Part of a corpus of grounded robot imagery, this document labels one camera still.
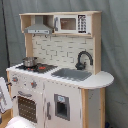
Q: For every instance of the red stove knob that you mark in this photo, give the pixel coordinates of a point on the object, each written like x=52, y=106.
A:
x=33, y=84
x=15, y=79

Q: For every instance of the white cabinet door with dispenser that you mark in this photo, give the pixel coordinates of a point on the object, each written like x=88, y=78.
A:
x=63, y=106

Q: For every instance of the white wooden toy kitchen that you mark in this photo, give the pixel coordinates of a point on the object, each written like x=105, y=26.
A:
x=61, y=50

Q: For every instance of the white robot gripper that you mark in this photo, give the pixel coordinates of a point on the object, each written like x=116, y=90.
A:
x=5, y=99

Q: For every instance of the grey range hood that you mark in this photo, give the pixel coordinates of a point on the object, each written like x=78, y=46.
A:
x=38, y=27

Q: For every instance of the white oven door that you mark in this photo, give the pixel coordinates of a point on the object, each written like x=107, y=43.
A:
x=28, y=104

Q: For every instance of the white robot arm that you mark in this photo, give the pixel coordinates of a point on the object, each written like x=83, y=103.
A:
x=18, y=122

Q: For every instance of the small metal pot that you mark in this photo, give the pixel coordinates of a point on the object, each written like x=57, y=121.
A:
x=30, y=61

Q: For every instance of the left red stove knob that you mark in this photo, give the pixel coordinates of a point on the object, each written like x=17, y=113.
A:
x=15, y=79

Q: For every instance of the right red stove knob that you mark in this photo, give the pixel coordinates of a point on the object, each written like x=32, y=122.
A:
x=33, y=84

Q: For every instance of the black toy faucet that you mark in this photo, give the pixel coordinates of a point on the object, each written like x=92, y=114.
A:
x=82, y=57

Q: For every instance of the white toy microwave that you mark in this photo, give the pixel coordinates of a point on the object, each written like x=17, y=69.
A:
x=73, y=24

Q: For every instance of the black toy stovetop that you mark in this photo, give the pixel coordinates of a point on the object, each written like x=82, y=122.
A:
x=39, y=68

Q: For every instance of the grey toy sink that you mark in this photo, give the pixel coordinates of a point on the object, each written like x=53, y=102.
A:
x=72, y=74

